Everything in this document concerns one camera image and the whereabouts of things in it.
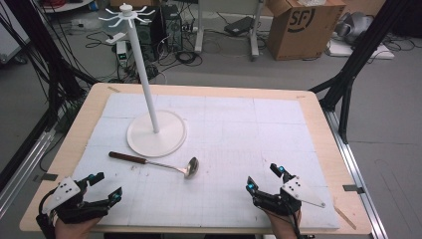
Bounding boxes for black flat device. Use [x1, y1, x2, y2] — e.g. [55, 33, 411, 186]
[223, 15, 256, 37]

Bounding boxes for ladle with wooden handle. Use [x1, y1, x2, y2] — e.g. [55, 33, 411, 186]
[107, 150, 200, 180]

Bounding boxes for aluminium rail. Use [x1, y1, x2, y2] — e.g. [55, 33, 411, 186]
[322, 109, 389, 239]
[0, 127, 58, 218]

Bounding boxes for coiled black cable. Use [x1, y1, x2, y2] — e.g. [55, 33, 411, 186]
[174, 49, 204, 68]

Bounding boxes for grey metal bracket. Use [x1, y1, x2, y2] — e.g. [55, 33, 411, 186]
[342, 184, 366, 195]
[32, 172, 60, 182]

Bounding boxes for person's right hand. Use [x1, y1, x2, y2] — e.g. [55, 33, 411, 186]
[264, 209, 303, 239]

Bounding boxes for black metal stand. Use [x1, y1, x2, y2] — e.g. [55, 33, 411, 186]
[2, 0, 101, 132]
[309, 0, 410, 144]

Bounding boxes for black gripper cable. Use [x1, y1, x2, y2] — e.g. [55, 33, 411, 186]
[289, 202, 317, 239]
[35, 187, 58, 239]

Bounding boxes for grey bag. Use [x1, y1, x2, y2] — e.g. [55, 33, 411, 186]
[333, 11, 375, 46]

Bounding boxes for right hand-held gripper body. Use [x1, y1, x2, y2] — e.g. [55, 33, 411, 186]
[253, 175, 326, 217]

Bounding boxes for white box with green display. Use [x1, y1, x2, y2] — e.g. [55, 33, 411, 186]
[115, 40, 129, 68]

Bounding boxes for white power strip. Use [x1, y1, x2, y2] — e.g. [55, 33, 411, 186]
[105, 32, 128, 46]

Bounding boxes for person's left hand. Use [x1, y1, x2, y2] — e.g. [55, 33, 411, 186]
[54, 214, 103, 239]

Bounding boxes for white flat board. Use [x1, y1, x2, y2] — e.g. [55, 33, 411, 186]
[326, 39, 396, 61]

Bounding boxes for white hook stand rack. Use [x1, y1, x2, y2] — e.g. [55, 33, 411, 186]
[98, 2, 188, 158]

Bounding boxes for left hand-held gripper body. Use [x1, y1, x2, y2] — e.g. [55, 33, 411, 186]
[36, 176, 111, 224]

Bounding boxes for brown cardboard box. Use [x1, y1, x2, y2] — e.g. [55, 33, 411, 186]
[266, 0, 346, 62]

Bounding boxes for white grid mat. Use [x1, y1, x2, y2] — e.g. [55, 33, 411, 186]
[71, 93, 341, 230]

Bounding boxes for white frame legs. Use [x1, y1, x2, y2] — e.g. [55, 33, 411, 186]
[194, 0, 267, 62]

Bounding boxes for black computer tower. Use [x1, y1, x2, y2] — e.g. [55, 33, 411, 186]
[133, 4, 184, 63]

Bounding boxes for white round table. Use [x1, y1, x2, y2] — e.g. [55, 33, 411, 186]
[42, 0, 95, 14]

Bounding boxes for white cabinet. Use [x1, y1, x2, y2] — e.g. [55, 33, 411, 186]
[0, 0, 32, 65]

